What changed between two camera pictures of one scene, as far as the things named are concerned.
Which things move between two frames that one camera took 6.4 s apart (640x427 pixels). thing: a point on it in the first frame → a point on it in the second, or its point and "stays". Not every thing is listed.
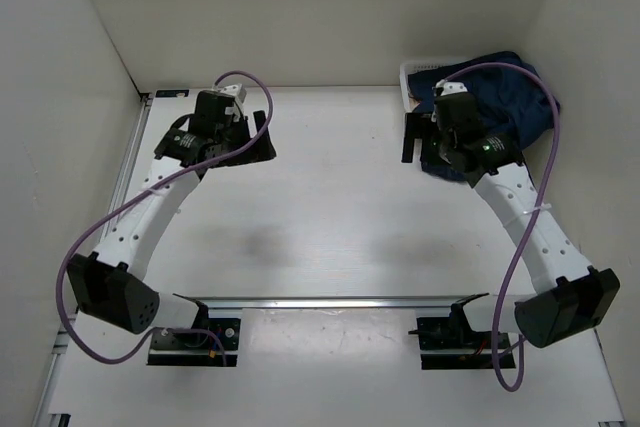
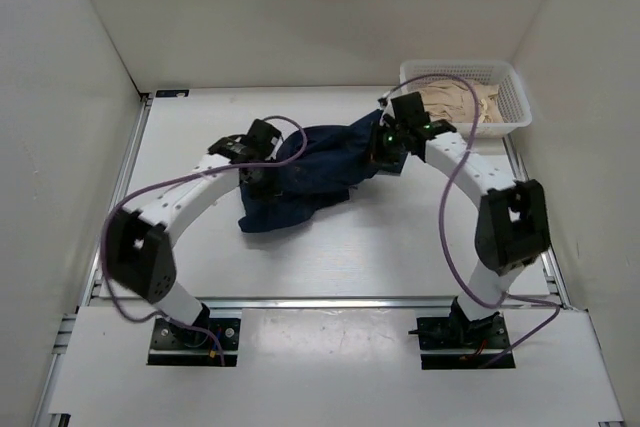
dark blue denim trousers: x=507 y=102 → x=336 y=158
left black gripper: x=261 y=151 → x=261 y=158
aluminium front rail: x=332 y=302 stays
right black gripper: x=414 y=129 → x=380 y=157
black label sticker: x=171 y=93 stays
